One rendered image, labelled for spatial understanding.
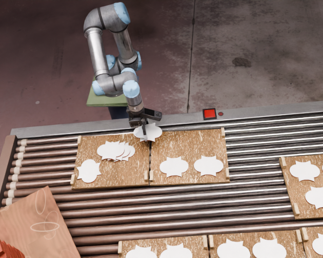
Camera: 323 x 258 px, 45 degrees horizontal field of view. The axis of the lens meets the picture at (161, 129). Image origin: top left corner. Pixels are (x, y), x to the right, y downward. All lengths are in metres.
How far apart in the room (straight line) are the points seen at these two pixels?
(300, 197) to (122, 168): 0.91
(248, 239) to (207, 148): 0.55
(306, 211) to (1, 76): 3.47
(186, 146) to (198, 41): 2.32
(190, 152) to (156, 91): 1.74
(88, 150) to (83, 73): 2.02
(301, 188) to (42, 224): 1.26
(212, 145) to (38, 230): 0.99
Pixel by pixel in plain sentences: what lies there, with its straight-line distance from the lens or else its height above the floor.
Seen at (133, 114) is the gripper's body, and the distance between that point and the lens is 1.99.
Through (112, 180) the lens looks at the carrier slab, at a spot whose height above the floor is 0.94.
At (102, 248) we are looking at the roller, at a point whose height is 0.92.
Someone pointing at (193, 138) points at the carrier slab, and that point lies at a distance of 2.20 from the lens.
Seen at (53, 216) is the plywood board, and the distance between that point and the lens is 1.97.
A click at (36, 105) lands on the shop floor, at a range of 4.04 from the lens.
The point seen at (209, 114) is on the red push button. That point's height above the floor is 0.93.
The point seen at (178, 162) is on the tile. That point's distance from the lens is 2.10.
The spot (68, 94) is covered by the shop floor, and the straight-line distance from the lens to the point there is 4.01.
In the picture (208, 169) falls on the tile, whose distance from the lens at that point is 2.07.
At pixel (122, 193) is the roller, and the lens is 2.08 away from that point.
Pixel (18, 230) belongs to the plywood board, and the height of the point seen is 1.04.
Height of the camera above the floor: 2.67
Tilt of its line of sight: 50 degrees down
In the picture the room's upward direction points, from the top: 9 degrees counter-clockwise
